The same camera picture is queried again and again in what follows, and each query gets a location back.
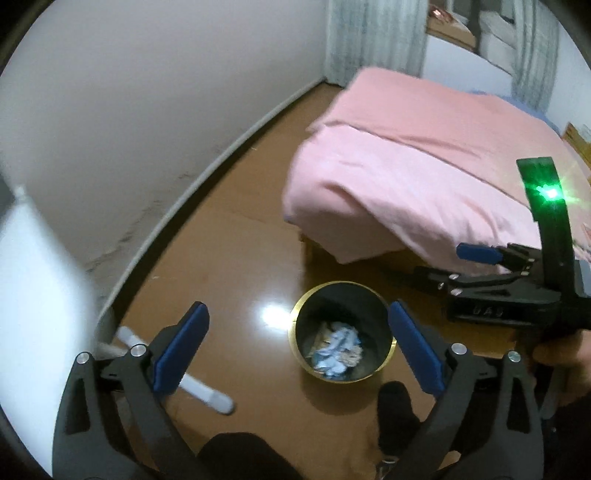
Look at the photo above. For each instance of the wooden bed frame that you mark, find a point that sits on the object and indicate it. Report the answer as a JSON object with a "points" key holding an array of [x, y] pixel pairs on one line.
{"points": [[314, 251]]}

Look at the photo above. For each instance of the person's right hand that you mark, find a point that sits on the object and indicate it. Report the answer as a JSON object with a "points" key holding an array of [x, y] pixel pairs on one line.
{"points": [[561, 353]]}

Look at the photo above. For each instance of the paper trash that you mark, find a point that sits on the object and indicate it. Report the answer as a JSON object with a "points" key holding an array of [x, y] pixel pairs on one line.
{"points": [[337, 344]]}

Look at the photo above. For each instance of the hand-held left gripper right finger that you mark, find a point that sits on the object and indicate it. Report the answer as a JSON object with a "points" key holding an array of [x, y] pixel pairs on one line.
{"points": [[418, 350]]}

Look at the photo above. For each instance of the white desk foot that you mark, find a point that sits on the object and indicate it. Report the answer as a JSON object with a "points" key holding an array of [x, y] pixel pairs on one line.
{"points": [[203, 392]]}

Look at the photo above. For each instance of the yellow snack packet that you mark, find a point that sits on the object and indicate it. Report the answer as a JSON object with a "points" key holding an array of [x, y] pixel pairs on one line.
{"points": [[320, 334]]}

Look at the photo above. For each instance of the person's dark trouser leg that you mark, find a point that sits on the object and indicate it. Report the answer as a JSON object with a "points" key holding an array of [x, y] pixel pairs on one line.
{"points": [[249, 457]]}

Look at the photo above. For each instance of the black bin gold rim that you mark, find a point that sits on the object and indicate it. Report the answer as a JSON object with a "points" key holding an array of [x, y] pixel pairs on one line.
{"points": [[364, 314]]}

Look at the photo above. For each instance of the grey curtain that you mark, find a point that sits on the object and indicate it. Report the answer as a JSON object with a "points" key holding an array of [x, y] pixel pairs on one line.
{"points": [[535, 46], [369, 37]]}

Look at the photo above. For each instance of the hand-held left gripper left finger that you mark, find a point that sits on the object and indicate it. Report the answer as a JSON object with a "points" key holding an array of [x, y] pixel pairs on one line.
{"points": [[182, 350]]}

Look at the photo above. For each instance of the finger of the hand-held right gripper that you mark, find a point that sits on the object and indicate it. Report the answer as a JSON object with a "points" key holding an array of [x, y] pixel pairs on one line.
{"points": [[434, 279], [475, 253]]}

